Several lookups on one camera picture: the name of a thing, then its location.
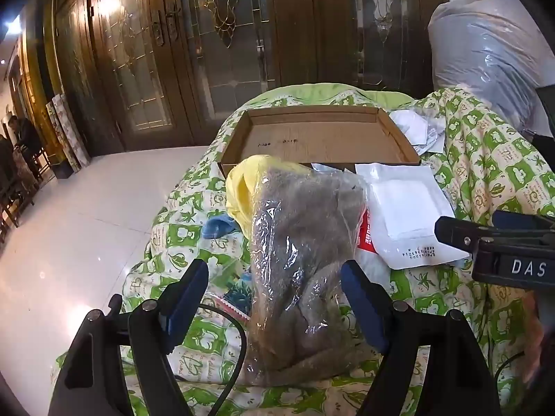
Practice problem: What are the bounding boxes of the white cotton pad pack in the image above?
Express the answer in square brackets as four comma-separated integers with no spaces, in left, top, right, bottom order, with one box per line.
[356,162,471,269]

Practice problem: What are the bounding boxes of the black cable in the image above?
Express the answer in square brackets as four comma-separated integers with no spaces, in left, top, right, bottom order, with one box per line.
[173,303,249,416]

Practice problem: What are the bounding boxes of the white printed packet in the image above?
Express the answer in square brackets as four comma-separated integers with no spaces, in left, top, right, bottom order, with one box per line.
[310,162,348,175]

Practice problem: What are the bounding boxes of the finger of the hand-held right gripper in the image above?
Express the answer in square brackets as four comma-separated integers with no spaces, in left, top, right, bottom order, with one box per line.
[492,210,555,231]
[435,215,555,254]

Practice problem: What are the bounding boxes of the yellow towel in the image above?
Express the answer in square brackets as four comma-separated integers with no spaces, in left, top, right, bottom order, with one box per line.
[225,155,313,235]

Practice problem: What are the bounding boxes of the white face mask packet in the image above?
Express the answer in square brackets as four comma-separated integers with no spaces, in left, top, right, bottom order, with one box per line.
[388,109,430,146]
[414,117,447,154]

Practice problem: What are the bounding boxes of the wooden glass door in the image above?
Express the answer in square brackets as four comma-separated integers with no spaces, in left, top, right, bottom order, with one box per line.
[312,0,449,96]
[173,0,278,118]
[87,0,196,152]

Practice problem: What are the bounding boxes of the green printed blanket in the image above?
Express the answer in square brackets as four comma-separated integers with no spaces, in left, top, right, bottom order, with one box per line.
[50,82,555,416]

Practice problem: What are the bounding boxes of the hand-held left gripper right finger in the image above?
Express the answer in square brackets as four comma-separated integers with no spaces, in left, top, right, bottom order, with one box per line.
[340,260,504,416]

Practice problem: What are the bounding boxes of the cardboard box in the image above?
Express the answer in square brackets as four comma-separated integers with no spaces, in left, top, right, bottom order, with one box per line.
[219,105,421,178]

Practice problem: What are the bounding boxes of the printed long boxes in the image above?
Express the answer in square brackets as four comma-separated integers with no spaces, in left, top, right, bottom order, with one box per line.
[45,93,92,172]

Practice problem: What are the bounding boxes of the wooden chair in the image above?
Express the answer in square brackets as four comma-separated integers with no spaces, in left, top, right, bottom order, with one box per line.
[0,173,35,243]

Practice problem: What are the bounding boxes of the large clear plastic sack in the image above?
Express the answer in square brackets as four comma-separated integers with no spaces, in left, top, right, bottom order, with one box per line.
[427,0,555,135]

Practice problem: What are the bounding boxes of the scenic printed packet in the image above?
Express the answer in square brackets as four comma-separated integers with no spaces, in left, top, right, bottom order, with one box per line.
[204,264,256,321]

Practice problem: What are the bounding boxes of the white packet with red label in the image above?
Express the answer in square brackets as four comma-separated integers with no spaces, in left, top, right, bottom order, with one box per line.
[353,206,393,278]

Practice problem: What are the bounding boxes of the grey cloth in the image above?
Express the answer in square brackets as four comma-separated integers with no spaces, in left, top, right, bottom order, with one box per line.
[245,160,374,388]

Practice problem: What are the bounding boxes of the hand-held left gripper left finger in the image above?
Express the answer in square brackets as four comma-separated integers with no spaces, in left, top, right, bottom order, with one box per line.
[48,259,211,416]

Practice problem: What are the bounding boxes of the blue towel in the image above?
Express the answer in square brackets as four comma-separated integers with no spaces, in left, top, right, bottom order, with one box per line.
[203,214,237,240]

